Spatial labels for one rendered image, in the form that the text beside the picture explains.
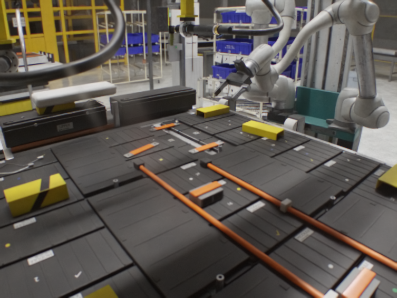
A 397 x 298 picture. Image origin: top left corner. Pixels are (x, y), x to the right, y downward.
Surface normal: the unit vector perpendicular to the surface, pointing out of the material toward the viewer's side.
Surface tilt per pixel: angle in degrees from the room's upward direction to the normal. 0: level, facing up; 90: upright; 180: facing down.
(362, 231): 0
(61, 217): 0
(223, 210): 0
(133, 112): 90
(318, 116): 90
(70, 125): 90
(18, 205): 90
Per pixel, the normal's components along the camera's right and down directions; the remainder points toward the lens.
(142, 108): 0.62, 0.32
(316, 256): 0.00, -0.91
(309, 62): -0.65, 0.31
